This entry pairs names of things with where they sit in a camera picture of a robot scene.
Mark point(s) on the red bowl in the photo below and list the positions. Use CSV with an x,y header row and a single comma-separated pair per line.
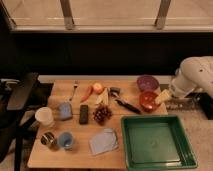
x,y
147,101

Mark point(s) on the black remote control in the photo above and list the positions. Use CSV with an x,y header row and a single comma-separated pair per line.
x,y
83,118

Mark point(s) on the black chair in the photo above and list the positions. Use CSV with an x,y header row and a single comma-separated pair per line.
x,y
17,96

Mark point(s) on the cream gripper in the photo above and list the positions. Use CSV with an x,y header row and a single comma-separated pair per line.
x,y
165,95

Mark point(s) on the small dark metal object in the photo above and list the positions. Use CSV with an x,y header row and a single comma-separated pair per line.
x,y
115,90

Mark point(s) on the grey blue cloth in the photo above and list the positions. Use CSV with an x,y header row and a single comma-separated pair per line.
x,y
104,141

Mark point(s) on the black handled peeler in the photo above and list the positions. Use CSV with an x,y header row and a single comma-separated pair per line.
x,y
125,104

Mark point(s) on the orange carrot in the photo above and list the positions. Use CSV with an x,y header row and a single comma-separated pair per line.
x,y
87,94

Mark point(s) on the silver fork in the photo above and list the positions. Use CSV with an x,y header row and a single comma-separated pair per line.
x,y
75,86

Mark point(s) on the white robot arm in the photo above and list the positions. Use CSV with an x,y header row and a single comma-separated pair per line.
x,y
194,72

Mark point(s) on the blue cup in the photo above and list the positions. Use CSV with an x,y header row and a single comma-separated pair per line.
x,y
65,140

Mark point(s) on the metal can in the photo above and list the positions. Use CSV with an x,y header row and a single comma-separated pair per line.
x,y
48,139

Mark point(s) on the purple bowl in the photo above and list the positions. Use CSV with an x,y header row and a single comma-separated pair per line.
x,y
147,83

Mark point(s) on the yellow banana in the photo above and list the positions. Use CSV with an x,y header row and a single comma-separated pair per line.
x,y
103,98

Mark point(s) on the bunch of dark grapes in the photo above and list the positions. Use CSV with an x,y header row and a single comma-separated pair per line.
x,y
101,114

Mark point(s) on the red yellow apple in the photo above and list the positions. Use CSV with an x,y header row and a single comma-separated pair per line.
x,y
98,88

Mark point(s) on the white cup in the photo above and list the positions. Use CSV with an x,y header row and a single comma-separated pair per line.
x,y
44,115

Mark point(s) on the blue sponge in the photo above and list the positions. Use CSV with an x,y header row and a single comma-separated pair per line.
x,y
65,111

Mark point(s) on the green plastic tray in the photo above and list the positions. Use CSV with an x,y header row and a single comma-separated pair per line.
x,y
156,143

